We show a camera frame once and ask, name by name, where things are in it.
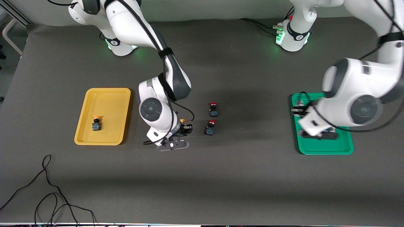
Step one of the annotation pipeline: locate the long thin black cable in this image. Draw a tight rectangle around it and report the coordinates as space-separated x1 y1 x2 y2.
0 154 79 227

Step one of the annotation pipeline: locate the white tubular frame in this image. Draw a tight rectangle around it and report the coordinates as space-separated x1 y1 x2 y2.
3 17 24 55

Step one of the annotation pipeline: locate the yellow plastic tray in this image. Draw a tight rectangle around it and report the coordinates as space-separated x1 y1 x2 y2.
74 88 131 146

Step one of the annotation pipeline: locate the black base cable bundle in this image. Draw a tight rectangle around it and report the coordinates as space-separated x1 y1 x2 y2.
239 18 284 36

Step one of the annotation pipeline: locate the black metal rail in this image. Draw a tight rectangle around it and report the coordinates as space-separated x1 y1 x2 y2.
0 5 32 26

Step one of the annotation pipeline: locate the looped thin black cable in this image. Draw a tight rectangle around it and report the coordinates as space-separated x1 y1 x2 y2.
34 192 97 227

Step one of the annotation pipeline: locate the green plastic tray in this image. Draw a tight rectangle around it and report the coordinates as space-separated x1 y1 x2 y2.
291 92 354 155

